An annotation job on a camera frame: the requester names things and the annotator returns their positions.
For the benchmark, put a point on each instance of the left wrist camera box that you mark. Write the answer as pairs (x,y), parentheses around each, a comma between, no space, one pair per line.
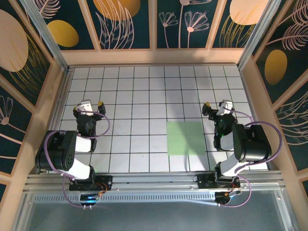
(84,107)

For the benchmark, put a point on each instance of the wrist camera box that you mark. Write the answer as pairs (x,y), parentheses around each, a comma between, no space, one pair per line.
(84,107)
(226,107)

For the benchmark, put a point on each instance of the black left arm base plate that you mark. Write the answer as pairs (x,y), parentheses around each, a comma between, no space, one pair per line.
(106,180)

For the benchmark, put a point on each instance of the aluminium corner post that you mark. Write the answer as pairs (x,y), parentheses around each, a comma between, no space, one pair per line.
(49,41)
(259,31)

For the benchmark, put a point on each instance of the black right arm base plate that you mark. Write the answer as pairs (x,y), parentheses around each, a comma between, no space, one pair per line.
(204,179)

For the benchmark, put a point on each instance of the aluminium mounting rail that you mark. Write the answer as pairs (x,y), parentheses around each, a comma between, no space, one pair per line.
(156,179)

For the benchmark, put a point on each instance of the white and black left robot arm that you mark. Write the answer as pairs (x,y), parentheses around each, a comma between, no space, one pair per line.
(79,169)

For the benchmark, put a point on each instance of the translucent grey acrylic panel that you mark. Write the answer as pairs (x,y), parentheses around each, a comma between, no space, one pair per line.
(154,216)

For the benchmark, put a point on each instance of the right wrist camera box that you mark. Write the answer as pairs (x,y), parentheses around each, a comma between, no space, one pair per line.
(226,107)

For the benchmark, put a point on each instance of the light green paper sheet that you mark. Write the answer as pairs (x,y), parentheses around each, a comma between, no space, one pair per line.
(185,138)

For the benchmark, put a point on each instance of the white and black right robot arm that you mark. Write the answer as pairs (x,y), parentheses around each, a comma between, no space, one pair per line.
(252,146)

